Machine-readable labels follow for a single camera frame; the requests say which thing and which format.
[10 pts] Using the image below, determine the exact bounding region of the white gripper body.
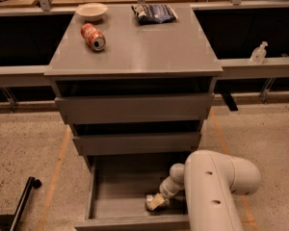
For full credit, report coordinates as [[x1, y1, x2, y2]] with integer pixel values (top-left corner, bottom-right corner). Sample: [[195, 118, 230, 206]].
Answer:
[[159, 176, 184, 198]]

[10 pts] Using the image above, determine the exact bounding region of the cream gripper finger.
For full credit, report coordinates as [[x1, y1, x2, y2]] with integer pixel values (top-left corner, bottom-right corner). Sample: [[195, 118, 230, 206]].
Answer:
[[146, 193, 166, 211]]

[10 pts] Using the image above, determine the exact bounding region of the silver green 7up can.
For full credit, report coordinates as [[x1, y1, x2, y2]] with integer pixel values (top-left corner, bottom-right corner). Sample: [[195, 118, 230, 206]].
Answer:
[[145, 193, 170, 211]]

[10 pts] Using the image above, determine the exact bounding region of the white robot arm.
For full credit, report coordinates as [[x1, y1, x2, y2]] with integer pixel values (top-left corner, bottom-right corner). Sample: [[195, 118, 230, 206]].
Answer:
[[146, 150, 261, 231]]

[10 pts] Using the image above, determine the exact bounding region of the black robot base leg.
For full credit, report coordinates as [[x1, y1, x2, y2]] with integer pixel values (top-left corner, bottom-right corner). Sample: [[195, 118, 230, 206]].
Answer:
[[0, 177, 42, 231]]

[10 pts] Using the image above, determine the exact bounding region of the grey open bottom drawer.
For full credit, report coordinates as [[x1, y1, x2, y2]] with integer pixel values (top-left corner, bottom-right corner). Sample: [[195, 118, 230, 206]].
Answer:
[[75, 152, 190, 231]]

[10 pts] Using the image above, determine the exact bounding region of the grey middle drawer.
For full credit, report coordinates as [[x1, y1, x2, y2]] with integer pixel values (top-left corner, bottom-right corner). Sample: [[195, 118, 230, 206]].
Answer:
[[73, 132, 201, 156]]

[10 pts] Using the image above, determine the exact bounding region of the grey top drawer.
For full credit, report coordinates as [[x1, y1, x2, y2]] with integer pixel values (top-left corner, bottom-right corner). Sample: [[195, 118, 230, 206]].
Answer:
[[55, 93, 214, 124]]

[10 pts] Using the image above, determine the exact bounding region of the grey drawer cabinet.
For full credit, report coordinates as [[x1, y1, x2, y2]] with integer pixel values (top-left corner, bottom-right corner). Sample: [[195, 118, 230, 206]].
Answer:
[[43, 3, 223, 166]]

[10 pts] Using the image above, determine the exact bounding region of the red soda can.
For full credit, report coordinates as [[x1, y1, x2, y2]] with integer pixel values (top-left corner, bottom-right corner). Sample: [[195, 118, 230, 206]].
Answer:
[[81, 23, 106, 51]]

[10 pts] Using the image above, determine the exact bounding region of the blue chip bag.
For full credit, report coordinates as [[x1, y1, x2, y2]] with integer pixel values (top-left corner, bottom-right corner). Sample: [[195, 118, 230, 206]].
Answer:
[[131, 4, 177, 25]]

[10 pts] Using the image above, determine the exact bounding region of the white bowl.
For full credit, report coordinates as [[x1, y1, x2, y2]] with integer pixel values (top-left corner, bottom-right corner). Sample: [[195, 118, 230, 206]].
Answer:
[[76, 3, 108, 22]]

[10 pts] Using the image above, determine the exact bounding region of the grey metal rail shelf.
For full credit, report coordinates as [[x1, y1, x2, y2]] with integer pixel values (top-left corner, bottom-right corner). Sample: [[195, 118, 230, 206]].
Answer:
[[0, 57, 289, 88]]

